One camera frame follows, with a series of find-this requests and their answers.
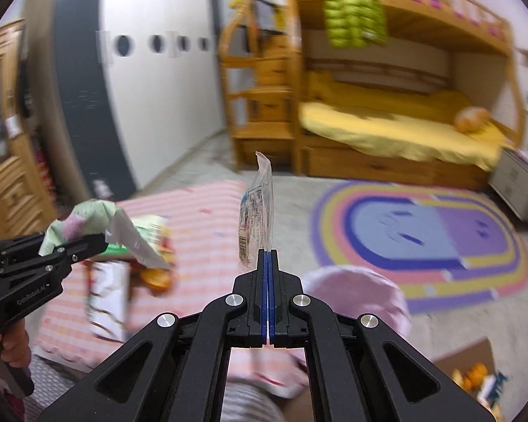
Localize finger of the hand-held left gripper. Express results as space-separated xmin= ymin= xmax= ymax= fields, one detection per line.
xmin=0 ymin=234 xmax=109 ymax=288
xmin=0 ymin=232 xmax=49 ymax=269

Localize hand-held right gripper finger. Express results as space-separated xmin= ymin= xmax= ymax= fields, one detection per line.
xmin=37 ymin=248 xmax=269 ymax=422
xmin=269 ymin=250 xmax=496 ymax=422

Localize white torn paper wrapper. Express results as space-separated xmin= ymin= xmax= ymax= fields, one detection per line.
xmin=105 ymin=208 xmax=172 ymax=270

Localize clear plastic wrapper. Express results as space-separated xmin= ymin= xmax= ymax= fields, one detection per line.
xmin=238 ymin=151 xmax=276 ymax=270

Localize pink trash bin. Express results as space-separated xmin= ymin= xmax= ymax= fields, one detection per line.
xmin=229 ymin=266 xmax=413 ymax=398

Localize person's left hand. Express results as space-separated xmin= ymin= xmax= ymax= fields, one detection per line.
xmin=0 ymin=314 xmax=32 ymax=376

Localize white printed carton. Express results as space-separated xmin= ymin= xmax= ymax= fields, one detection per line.
xmin=86 ymin=260 xmax=131 ymax=344

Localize small bottle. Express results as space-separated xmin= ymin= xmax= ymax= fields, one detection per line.
xmin=92 ymin=179 xmax=114 ymax=200

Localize wooden cabinet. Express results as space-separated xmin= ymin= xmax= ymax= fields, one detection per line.
xmin=0 ymin=20 xmax=58 ymax=247

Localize green snack packet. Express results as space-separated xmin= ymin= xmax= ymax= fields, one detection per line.
xmin=101 ymin=214 xmax=173 ymax=259

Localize single orange peel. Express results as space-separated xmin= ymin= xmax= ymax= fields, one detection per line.
xmin=138 ymin=266 xmax=174 ymax=296

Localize white wardrobe with round holes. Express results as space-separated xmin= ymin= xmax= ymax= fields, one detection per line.
xmin=24 ymin=0 xmax=226 ymax=203

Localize rainbow oval rug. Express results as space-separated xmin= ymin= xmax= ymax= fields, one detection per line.
xmin=312 ymin=180 xmax=528 ymax=315

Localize wooden bunk bed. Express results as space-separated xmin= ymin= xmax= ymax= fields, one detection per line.
xmin=282 ymin=0 xmax=528 ymax=192

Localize wooden stair drawers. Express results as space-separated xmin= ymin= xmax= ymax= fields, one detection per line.
xmin=218 ymin=0 xmax=303 ymax=173

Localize brown cardboard sheet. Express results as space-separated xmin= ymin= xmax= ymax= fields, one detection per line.
xmin=416 ymin=336 xmax=511 ymax=422

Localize yellow bedsheet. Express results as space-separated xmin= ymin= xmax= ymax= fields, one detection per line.
xmin=299 ymin=72 xmax=517 ymax=171

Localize blue packet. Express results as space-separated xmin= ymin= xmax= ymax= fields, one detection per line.
xmin=479 ymin=371 xmax=509 ymax=406

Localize grey nightstand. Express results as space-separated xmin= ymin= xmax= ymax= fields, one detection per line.
xmin=488 ymin=147 xmax=528 ymax=225

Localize orange plush toy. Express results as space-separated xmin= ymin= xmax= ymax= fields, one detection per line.
xmin=454 ymin=106 xmax=492 ymax=135

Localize grey garment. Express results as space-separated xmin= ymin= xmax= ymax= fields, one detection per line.
xmin=251 ymin=0 xmax=283 ymax=34

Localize green puffer jacket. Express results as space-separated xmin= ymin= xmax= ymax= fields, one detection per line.
xmin=323 ymin=0 xmax=389 ymax=48

